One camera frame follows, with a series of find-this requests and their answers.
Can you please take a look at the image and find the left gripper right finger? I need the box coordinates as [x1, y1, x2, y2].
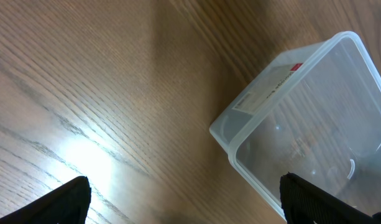
[280, 173, 381, 224]

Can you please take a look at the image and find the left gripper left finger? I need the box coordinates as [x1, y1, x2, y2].
[0, 176, 91, 224]

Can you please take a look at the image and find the clear plastic storage container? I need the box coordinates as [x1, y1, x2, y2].
[209, 31, 381, 215]

